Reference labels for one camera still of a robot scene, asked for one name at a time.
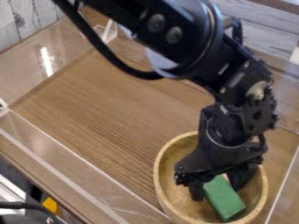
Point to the yellow tag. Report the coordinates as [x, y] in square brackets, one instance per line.
[51, 205]

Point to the clear acrylic tray wall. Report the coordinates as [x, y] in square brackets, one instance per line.
[36, 168]

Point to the brown wooden bowl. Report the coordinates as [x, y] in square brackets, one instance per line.
[173, 197]

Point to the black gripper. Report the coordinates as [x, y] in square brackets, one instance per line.
[229, 148]

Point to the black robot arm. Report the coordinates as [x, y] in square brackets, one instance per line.
[195, 45]

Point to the green rectangular block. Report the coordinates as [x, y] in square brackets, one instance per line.
[224, 199]

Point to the clear acrylic corner bracket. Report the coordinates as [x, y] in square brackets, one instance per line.
[107, 31]

